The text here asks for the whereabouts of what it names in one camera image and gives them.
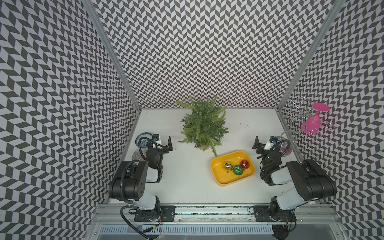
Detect red faceted ball ornament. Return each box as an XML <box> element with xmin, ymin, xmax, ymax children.
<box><xmin>240</xmin><ymin>160</ymin><xmax>250</xmax><ymax>170</ymax></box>

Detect green glitter ball ornament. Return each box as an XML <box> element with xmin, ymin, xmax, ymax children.
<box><xmin>233</xmin><ymin>165</ymin><xmax>244</xmax><ymax>176</ymax></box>

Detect gold shiny ball ornament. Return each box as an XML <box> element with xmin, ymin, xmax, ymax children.
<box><xmin>224</xmin><ymin>163</ymin><xmax>233</xmax><ymax>172</ymax></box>

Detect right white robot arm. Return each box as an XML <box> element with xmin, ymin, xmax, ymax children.
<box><xmin>252</xmin><ymin>136</ymin><xmax>337</xmax><ymax>222</ymax></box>

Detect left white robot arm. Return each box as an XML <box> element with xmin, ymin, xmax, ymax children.
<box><xmin>109</xmin><ymin>134</ymin><xmax>173</xmax><ymax>216</ymax></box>

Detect small green christmas tree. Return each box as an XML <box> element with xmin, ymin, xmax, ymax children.
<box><xmin>176</xmin><ymin>98</ymin><xmax>229</xmax><ymax>157</ymax></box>

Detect blue patterned bowl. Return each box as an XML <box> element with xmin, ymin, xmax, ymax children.
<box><xmin>135</xmin><ymin>132</ymin><xmax>153</xmax><ymax>148</ymax></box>

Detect pink striped bowl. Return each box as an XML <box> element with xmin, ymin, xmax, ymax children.
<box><xmin>132</xmin><ymin>148</ymin><xmax>148</xmax><ymax>161</ymax></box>

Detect pink plastic wine glass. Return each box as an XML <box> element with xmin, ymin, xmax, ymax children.
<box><xmin>301</xmin><ymin>103</ymin><xmax>331</xmax><ymax>135</ymax></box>

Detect yellow plastic tray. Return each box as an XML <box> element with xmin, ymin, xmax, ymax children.
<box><xmin>211</xmin><ymin>151</ymin><xmax>256</xmax><ymax>187</ymax></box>

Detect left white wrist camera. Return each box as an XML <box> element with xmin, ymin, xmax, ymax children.
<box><xmin>152</xmin><ymin>134</ymin><xmax>162</xmax><ymax>149</ymax></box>

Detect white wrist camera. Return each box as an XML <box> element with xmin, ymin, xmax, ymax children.
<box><xmin>264</xmin><ymin>136</ymin><xmax>279</xmax><ymax>151</ymax></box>
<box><xmin>152</xmin><ymin>134</ymin><xmax>162</xmax><ymax>149</ymax></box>

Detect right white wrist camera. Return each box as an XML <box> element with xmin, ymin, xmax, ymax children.
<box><xmin>264</xmin><ymin>136</ymin><xmax>279</xmax><ymax>151</ymax></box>

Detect wire glass rack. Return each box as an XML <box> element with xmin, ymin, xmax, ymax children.
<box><xmin>281</xmin><ymin>100</ymin><xmax>336</xmax><ymax>136</ymax></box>

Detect right black mount plate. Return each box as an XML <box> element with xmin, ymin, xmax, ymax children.
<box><xmin>252</xmin><ymin>205</ymin><xmax>297</xmax><ymax>223</ymax></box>

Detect black mount plate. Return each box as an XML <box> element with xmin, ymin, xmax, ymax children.
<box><xmin>134</xmin><ymin>205</ymin><xmax>176</xmax><ymax>223</ymax></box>
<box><xmin>252</xmin><ymin>205</ymin><xmax>297</xmax><ymax>223</ymax></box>

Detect left black mount plate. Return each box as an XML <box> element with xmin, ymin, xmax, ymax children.
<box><xmin>134</xmin><ymin>205</ymin><xmax>176</xmax><ymax>223</ymax></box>

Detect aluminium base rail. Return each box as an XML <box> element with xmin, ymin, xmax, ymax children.
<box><xmin>89</xmin><ymin>203</ymin><xmax>343</xmax><ymax>235</ymax></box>

